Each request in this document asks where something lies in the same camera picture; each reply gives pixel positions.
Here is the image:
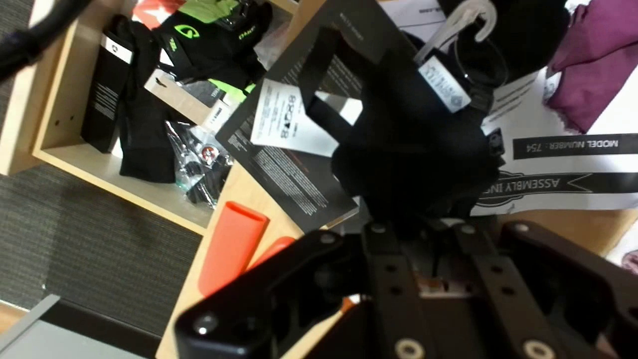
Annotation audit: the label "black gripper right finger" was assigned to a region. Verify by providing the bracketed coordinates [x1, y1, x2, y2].
[454, 222, 556, 359]

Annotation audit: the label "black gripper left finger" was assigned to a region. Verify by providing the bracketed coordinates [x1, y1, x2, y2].
[361, 222, 434, 359]

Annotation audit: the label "black socks with black card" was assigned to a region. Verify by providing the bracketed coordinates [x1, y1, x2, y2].
[215, 0, 506, 236]

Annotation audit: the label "light wooden drawer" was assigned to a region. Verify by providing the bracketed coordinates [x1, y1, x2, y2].
[0, 0, 307, 238]

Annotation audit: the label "black folded socks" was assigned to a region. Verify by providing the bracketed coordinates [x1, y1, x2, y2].
[79, 17, 177, 186]

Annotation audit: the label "clear bag of small parts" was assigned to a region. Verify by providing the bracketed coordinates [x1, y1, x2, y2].
[165, 119, 235, 208]

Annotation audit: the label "purple cloth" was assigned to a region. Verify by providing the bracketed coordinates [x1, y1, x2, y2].
[544, 0, 638, 136]

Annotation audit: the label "brown cardboard label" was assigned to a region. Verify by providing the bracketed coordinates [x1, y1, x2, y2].
[143, 69, 231, 128]

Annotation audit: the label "black and green gloves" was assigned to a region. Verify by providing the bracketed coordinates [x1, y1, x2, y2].
[157, 0, 275, 87]

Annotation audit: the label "orange and white card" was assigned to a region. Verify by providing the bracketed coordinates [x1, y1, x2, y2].
[129, 0, 187, 31]

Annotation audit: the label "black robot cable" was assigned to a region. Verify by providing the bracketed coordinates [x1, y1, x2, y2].
[0, 0, 87, 83]

